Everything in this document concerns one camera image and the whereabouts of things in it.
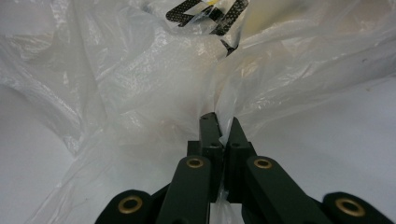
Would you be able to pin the clear smiley plastic bag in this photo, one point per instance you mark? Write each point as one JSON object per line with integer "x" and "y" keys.
{"x": 124, "y": 77}

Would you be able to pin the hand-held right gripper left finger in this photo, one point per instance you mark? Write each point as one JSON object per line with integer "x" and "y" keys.
{"x": 210, "y": 137}

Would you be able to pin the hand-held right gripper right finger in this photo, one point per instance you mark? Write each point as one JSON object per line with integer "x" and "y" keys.
{"x": 236, "y": 146}

